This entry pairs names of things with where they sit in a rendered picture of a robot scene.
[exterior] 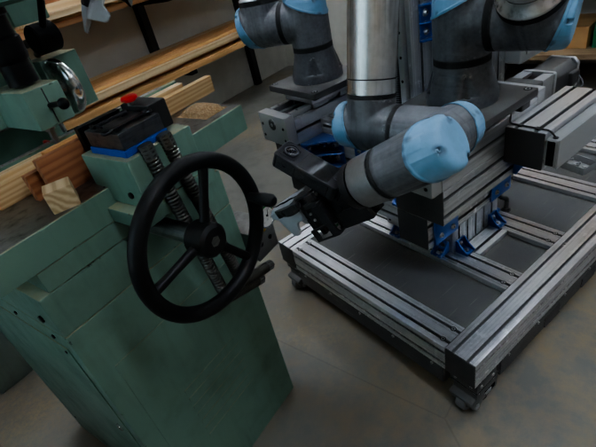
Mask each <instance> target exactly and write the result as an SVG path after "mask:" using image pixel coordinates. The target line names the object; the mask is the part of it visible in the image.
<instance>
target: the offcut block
mask: <svg viewBox="0 0 596 447"><path fill-rule="evenodd" d="M42 193H43V197H44V199H45V200H46V202H47V204H48V205H49V207H50V209H51V211H52V212H53V214H54V215H56V214H58V213H60V212H63V211H65V210H67V209H70V208H73V207H75V206H77V205H80V204H81V201H80V198H79V195H78V193H77V191H76V189H75V188H74V186H73V184H72V182H71V181H70V179H69V177H68V176H66V177H64V178H61V179H60V180H57V181H54V182H52V183H49V184H46V185H44V186H42Z"/></svg>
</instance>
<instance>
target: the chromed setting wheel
mask: <svg viewBox="0 0 596 447"><path fill-rule="evenodd" d="M42 66H43V71H44V72H45V73H47V75H48V76H49V78H50V79H51V80H57V81H58V82H59V85H60V87H61V89H62V90H63V91H64V93H65V95H66V97H67V99H68V100H69V102H70V106H71V107H72V109H73V111H74V114H80V113H82V112H83V111H84V110H85V107H86V104H87V99H86V95H85V92H84V89H83V87H82V84H81V82H80V81H79V79H78V77H77V76H76V75H75V73H74V72H73V70H72V69H71V68H70V67H69V66H68V65H67V64H65V63H64V62H63V61H61V60H59V59H54V58H50V59H46V60H45V61H44V62H43V64H42Z"/></svg>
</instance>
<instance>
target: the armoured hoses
mask: <svg viewBox="0 0 596 447"><path fill-rule="evenodd" d="M156 139H157V141H158V142H159V143H160V144H161V146H162V149H163V150H164V152H165V153H166V155H167V156H168V159H169V161H170V162H173V161H175V160H177V159H179V158H181V157H182V156H183V155H182V154H181V152H180V151H179V148H178V147H177V144H176V140H175V139H174V138H173V136H172V134H171V132H170V131H169V130H164V131H162V132H161V133H159V134H158V135H157V136H156ZM137 149H138V151H139V152H140V153H141V154H142V157H143V158H144V160H145V163H146V164H147V167H148V168H149V170H151V174H153V177H156V176H157V175H158V174H159V173H160V172H161V171H162V170H163V169H164V168H165V167H164V166H163V163H162V162H161V159H160V158H159V154H158V153H157V152H156V150H155V148H154V146H153V143H152V142H151V141H147V142H144V143H142V144H141V145H139V146H138V147H137ZM180 181H181V184H183V187H184V189H185V191H186V192H187V194H188V196H189V198H190V199H191V201H192V204H193V205H194V206H195V209H196V210H197V212H198V214H199V215H200V211H199V186H198V185H197V183H196V182H195V179H194V177H193V175H192V173H191V174H189V175H187V176H185V177H184V178H182V179H181V180H180ZM165 200H167V203H168V204H169V207H170V208H171V210H172V212H173V214H174V215H175V218H176V219H177V221H182V222H186V223H189V224H190V223H191V222H192V219H191V216H189V215H190V214H189V213H188V210H187V209H186V207H185V206H184V203H183V201H182V199H181V198H180V195H179V194H178V192H177V191H176V188H175V186H173V187H172V188H171V189H170V190H169V192H168V193H167V194H166V196H165ZM209 214H210V222H214V223H217V220H216V219H215V217H214V215H213V213H212V211H211V210H210V208H209ZM220 254H221V257H222V258H223V260H224V262H225V264H226V266H227V267H228V269H229V271H230V273H231V275H232V276H234V274H235V272H236V271H237V269H238V267H239V262H238V261H237V258H236V256H235V255H232V254H229V253H226V252H224V251H222V252H221V253H220ZM197 256H198V259H199V261H200V263H201V265H202V267H203V269H204V270H205V272H206V273H207V275H208V278H209V279H210V281H211V283H212V285H213V286H214V288H215V290H216V292H217V293H220V292H221V291H222V290H223V289H224V288H225V286H226V283H225V281H224V279H223V276H222V274H221V272H220V271H219V270H218V268H217V266H216V263H215V261H214V259H213V258H206V257H203V256H200V255H197ZM274 265H275V264H274V262H273V261H272V260H267V261H266V262H264V263H262V264H260V265H258V266H257V267H255V268H254V270H253V272H252V274H251V276H250V278H249V280H248V281H247V283H246V284H245V286H244V287H243V289H242V290H241V291H240V293H239V294H238V295H237V297H236V298H235V299H234V300H233V301H235V300H236V299H238V298H240V297H241V296H242V295H244V294H246V293H248V292H250V291H251V290H253V289H254V288H256V287H258V286H260V285H261V284H262V283H264V282H265V276H264V274H266V273H267V272H269V271H271V270H272V269H273V268H274Z"/></svg>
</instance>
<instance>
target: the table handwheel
mask: <svg viewBox="0 0 596 447"><path fill-rule="evenodd" d="M208 169H218V170H221V171H223V172H225V173H226V174H228V175H229V176H231V177H232V178H233V179H234V180H235V181H236V182H237V184H238V185H239V187H240V188H241V190H242V192H243V193H244V196H245V198H246V202H247V208H248V214H249V232H248V239H247V246H246V250H243V249H241V248H238V247H235V246H233V245H231V244H229V243H227V242H226V233H225V229H224V227H223V226H222V225H221V224H219V223H214V222H210V214H209V198H208ZM197 170H198V180H199V211H200V219H196V220H194V221H192V222H191V223H186V222H182V221H177V220H175V219H171V218H168V217H164V218H163V219H161V220H160V221H159V222H158V223H157V224H155V225H154V226H153V227H152V228H151V225H152V222H153V218H154V216H155V214H156V211H157V209H158V207H159V205H160V204H161V202H162V200H163V199H164V197H165V196H166V194H167V193H168V192H169V190H170V189H171V188H172V187H173V186H174V185H175V184H176V183H177V182H178V181H180V180H181V179H182V178H184V177H185V176H187V175H189V174H191V173H192V172H194V171H197ZM249 192H259V191H258V188H257V186H256V184H255V181H254V179H253V178H252V177H251V175H250V174H249V172H248V171H247V170H246V169H245V168H244V167H243V166H242V165H241V164H240V163H239V162H238V161H236V160H234V159H233V158H232V157H230V156H228V155H226V154H223V153H217V152H208V151H206V152H196V153H190V154H187V155H185V156H183V157H181V158H179V159H177V160H175V161H173V162H171V163H170V164H169V165H168V166H167V167H166V168H164V169H163V170H162V171H161V172H160V173H159V174H158V175H157V176H156V177H155V178H154V179H153V181H152V182H151V183H150V184H149V185H148V186H147V188H146V189H145V191H144V193H143V195H142V196H141V198H140V200H139V202H138V204H137V207H136V209H135V212H134V214H133V216H132V219H131V223H130V227H129V235H128V242H127V263H128V269H129V276H130V280H131V283H132V285H133V287H134V289H135V291H136V293H137V296H138V297H139V299H140V300H141V301H142V303H143V304H144V305H145V306H146V307H147V308H148V309H149V310H150V311H151V312H152V313H153V314H155V315H156V316H158V317H159V318H162V319H165V320H167V321H170V322H173V323H179V324H189V323H195V322H199V321H202V320H205V319H207V318H211V317H212V316H214V315H215V314H217V313H218V312H220V311H221V310H223V309H224V308H225V307H226V306H228V305H229V304H230V303H231V302H232V301H233V300H234V299H235V298H236V297H237V295H238V294H239V293H240V291H241V290H242V289H243V287H244V286H245V284H246V283H247V281H248V280H249V278H250V276H251V274H252V272H253V270H254V268H255V265H256V262H257V259H258V256H259V254H260V250H261V246H262V242H263V227H264V218H263V206H261V205H258V204H255V203H253V202H251V201H248V200H247V194H248V193H249ZM149 233H151V234H155V235H158V236H161V237H163V238H167V239H172V240H175V241H178V242H181V243H184V246H185V248H186V249H187V250H186V251H185V253H184V254H183V255H182V256H181V257H180V258H179V259H178V260H177V262H176V263H175V264H174V265H173V266H172V267H171V268H170V269H169V270H168V271H167V272H166V273H165V274H164V275H163V277H162V278H161V279H160V280H159V281H158V282H157V283H156V284H154V283H153V280H152V277H151V274H150V271H149V267H148V260H147V245H148V238H149ZM222 251H224V252H226V253H229V254H232V255H235V256H237V257H239V258H241V259H242V260H241V263H240V265H239V267H238V269H237V271H236V272H235V274H234V276H233V277H232V279H231V280H230V282H229V283H228V284H227V285H226V286H225V288H224V289H223V290H222V291H221V292H220V293H218V294H217V295H216V296H214V297H213V298H211V299H210V300H208V301H206V302H203V303H202V304H199V305H195V306H179V305H175V304H174V303H172V302H169V301H168V300H166V299H165V298H164V297H163V296H162V295H161V293H162V292H163V291H164V290H165V289H166V288H167V287H168V285H169V284H170V283H171V282H172V281H173V280H174V279H175V277H176V276H177V275H178V274H179V273H180V272H181V271H182V270H183V269H184V268H185V267H186V266H187V265H188V264H189V263H190V262H191V261H192V260H193V259H194V258H195V257H196V256H197V255H200V256H203V257H206V258H214V257H216V256H218V255H219V254H220V253H221V252H222Z"/></svg>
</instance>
